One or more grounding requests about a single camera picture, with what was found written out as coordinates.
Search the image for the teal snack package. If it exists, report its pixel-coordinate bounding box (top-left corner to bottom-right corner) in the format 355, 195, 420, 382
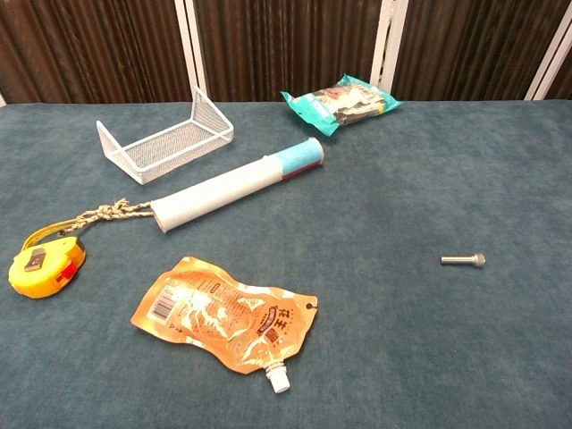
280, 73, 402, 139

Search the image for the orange spouted drink pouch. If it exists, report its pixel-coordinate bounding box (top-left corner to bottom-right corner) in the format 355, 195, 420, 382
130, 256, 319, 395

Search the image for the white lint roller tube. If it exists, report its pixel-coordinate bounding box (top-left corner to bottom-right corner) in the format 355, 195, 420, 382
149, 137, 326, 234

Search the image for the brown pleated screen panel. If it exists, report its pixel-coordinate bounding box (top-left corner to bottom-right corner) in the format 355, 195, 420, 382
545, 53, 572, 101
194, 0, 384, 103
391, 0, 572, 102
0, 0, 193, 105

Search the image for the blue felt table mat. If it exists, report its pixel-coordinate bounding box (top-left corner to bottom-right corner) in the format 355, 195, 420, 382
0, 100, 572, 429

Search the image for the braided beige rope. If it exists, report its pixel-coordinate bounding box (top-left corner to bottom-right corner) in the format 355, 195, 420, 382
60, 198, 156, 236

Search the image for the white wire mesh tray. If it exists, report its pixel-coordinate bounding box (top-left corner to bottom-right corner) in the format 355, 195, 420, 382
96, 85, 235, 186

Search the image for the small metal bolt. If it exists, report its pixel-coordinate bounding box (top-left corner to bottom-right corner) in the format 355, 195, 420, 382
440, 252, 486, 268

